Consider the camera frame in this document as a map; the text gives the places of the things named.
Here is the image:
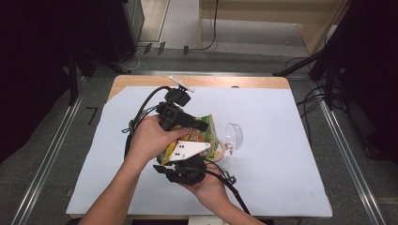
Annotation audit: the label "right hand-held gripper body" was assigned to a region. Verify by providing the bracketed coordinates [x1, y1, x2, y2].
[162, 140, 212, 188]

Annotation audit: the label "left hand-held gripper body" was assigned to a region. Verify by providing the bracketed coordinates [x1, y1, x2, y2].
[155, 74, 196, 131]

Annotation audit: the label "yellow green spouted pouch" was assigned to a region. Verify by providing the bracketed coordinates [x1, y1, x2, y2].
[156, 113, 220, 166]

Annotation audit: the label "clear plastic measuring cup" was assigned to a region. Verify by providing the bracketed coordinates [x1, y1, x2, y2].
[206, 122, 244, 164]

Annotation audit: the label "person's right hand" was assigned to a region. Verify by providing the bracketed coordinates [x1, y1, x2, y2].
[179, 162, 232, 215]

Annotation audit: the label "person's left hand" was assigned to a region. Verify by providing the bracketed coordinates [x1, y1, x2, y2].
[126, 114, 191, 172]

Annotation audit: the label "white box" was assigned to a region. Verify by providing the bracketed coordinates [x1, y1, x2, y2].
[187, 216, 224, 225]

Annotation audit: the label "white paper sheet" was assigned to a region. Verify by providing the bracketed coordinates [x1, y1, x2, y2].
[66, 85, 333, 218]

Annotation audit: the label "black cabinet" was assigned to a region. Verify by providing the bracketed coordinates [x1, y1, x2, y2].
[102, 0, 145, 64]

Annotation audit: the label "black metal stand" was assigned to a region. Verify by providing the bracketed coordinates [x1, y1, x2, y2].
[66, 43, 126, 107]

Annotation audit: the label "black tripod stand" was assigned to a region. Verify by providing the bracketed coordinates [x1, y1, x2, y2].
[271, 0, 358, 111]

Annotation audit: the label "light wooden shelf unit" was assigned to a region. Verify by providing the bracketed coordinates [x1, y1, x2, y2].
[198, 0, 350, 56]

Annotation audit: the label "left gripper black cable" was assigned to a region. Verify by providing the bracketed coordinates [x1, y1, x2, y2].
[121, 85, 172, 159]

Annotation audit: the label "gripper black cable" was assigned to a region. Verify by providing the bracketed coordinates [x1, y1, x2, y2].
[121, 85, 172, 159]
[205, 158, 252, 217]

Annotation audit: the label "metal floor rail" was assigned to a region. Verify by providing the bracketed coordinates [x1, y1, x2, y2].
[10, 78, 88, 225]
[93, 69, 314, 78]
[318, 99, 389, 225]

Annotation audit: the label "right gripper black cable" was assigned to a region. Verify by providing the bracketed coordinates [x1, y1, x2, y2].
[205, 158, 252, 217]

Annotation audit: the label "white floor cable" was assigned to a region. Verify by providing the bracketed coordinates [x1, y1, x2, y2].
[120, 46, 143, 71]

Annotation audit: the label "hanging black cable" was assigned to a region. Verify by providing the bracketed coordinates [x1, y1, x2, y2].
[191, 0, 220, 53]

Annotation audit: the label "black floor cables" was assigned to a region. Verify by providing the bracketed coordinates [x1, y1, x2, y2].
[284, 55, 345, 148]

